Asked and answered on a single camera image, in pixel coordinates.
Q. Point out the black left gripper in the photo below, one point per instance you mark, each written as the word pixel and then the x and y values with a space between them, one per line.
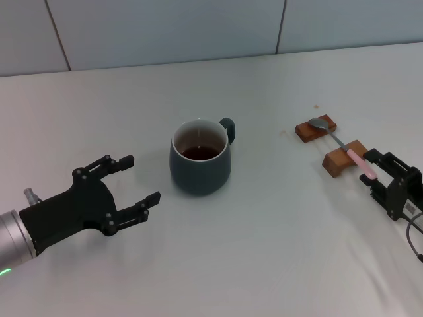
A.
pixel 72 208

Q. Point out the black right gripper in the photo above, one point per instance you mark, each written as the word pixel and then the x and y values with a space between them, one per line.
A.
pixel 406 195

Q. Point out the dark grey ceramic cup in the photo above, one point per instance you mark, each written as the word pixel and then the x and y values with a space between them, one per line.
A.
pixel 198 175

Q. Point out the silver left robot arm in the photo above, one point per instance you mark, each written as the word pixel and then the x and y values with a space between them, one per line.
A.
pixel 13 237

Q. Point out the tall brown wooden block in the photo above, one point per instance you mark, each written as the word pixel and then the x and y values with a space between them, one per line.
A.
pixel 337 162

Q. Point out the flat brown wooden block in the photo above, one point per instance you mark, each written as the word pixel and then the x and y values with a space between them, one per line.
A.
pixel 307 132

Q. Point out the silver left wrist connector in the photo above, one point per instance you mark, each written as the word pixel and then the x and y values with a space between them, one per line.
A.
pixel 31 195

